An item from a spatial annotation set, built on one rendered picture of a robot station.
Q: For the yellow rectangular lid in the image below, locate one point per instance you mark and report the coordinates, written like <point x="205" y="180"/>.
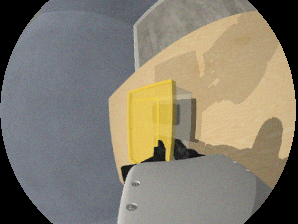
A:
<point x="151" y="116"/>

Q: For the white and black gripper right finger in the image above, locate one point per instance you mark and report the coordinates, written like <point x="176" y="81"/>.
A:
<point x="180" y="151"/>

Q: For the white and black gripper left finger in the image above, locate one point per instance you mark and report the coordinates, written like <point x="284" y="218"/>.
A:
<point x="158" y="155"/>

